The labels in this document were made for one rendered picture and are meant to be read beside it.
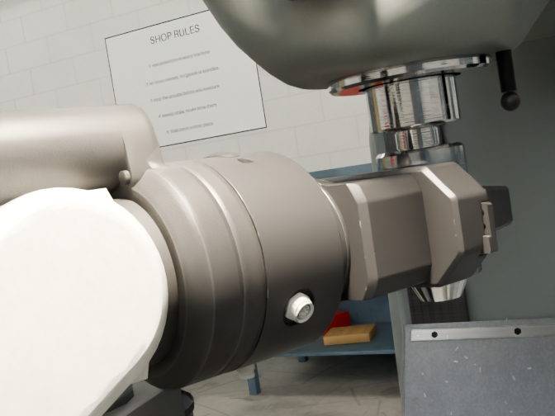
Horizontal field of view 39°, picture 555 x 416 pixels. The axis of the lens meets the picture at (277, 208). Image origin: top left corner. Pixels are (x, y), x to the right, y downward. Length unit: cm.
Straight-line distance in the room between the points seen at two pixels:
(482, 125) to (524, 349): 22
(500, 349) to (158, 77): 499
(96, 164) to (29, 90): 615
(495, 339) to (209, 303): 56
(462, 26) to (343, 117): 464
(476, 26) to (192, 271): 17
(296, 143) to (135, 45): 143
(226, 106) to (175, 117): 42
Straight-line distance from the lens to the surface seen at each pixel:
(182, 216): 28
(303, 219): 31
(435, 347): 83
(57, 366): 23
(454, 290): 42
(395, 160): 41
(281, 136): 517
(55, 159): 29
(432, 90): 41
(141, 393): 64
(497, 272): 81
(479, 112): 80
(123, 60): 585
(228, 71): 536
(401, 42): 35
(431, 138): 42
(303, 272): 30
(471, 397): 81
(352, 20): 35
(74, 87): 614
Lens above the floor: 127
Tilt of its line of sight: 3 degrees down
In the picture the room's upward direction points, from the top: 9 degrees counter-clockwise
